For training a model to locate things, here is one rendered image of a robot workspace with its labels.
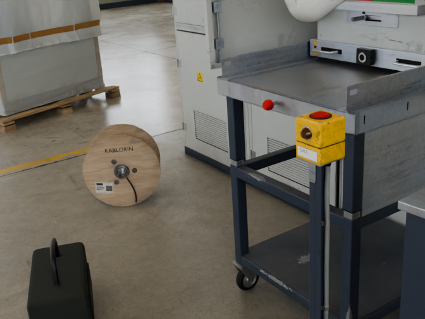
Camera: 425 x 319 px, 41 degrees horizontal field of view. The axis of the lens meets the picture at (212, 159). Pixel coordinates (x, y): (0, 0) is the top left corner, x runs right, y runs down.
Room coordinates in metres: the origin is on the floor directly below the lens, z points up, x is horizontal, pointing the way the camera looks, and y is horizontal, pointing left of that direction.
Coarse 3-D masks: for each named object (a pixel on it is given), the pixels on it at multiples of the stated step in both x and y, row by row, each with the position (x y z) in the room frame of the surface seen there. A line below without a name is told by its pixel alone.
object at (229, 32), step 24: (216, 0) 2.06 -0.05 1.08; (240, 0) 2.12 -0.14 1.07; (264, 0) 2.15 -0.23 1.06; (216, 24) 2.08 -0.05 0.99; (240, 24) 2.12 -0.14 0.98; (264, 24) 2.15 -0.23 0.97; (288, 24) 2.19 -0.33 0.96; (312, 24) 2.23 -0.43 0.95; (216, 48) 2.05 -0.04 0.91; (240, 48) 2.12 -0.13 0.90; (264, 48) 2.15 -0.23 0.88
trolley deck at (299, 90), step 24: (288, 72) 1.88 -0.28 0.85; (312, 72) 1.86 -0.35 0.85; (336, 72) 1.83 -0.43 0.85; (360, 72) 1.81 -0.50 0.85; (384, 72) 1.79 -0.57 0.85; (240, 96) 1.77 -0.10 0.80; (264, 96) 1.66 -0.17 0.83; (288, 96) 1.58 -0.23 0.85; (312, 96) 1.56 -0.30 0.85; (336, 96) 1.54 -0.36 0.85; (408, 96) 1.49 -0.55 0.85; (360, 120) 1.37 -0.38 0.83; (384, 120) 1.42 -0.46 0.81
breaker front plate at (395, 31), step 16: (352, 0) 1.90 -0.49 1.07; (416, 0) 1.69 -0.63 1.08; (336, 16) 1.96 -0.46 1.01; (352, 16) 1.90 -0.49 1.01; (384, 16) 1.79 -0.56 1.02; (400, 16) 1.74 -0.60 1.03; (416, 16) 1.69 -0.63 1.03; (320, 32) 2.02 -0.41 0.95; (336, 32) 1.96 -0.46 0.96; (352, 32) 1.90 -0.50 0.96; (368, 32) 1.84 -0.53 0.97; (384, 32) 1.79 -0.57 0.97; (400, 32) 1.74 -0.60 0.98; (416, 32) 1.69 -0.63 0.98; (400, 48) 1.73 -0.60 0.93; (416, 48) 1.68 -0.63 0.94
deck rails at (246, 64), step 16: (272, 48) 1.97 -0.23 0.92; (288, 48) 2.01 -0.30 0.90; (304, 48) 2.05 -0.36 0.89; (224, 64) 1.86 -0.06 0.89; (240, 64) 1.89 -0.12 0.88; (256, 64) 1.93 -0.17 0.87; (272, 64) 1.97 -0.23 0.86; (288, 64) 2.00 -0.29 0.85; (368, 80) 1.43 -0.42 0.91; (384, 80) 1.46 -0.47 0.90; (400, 80) 1.50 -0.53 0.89; (416, 80) 1.53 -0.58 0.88; (352, 96) 1.40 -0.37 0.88; (368, 96) 1.43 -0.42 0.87; (384, 96) 1.46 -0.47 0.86; (400, 96) 1.49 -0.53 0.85
